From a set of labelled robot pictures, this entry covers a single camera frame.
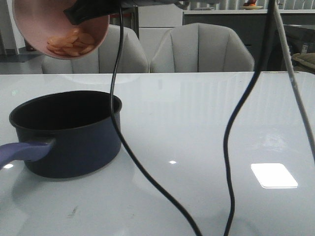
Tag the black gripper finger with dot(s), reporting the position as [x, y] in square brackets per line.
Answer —
[83, 10]

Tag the pink plastic bowl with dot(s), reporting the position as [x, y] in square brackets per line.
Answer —
[37, 20]

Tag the left grey upholstered chair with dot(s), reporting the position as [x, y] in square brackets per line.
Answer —
[102, 60]

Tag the grey upholstered chair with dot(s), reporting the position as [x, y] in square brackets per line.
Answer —
[102, 60]
[200, 47]

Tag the white cabinet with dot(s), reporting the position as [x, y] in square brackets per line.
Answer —
[153, 22]

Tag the right grey upholstered chair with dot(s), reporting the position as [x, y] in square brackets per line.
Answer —
[200, 47]

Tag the dark blue saucepan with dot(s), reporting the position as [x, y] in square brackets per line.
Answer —
[67, 134]

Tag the fruit plate on counter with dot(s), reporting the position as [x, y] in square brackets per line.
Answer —
[251, 5]

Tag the grey counter with white top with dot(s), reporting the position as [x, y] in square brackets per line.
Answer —
[249, 24]

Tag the dark appliance at right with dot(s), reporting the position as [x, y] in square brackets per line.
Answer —
[300, 39]

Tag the beige cushion at right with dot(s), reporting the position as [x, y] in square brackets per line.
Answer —
[304, 62]

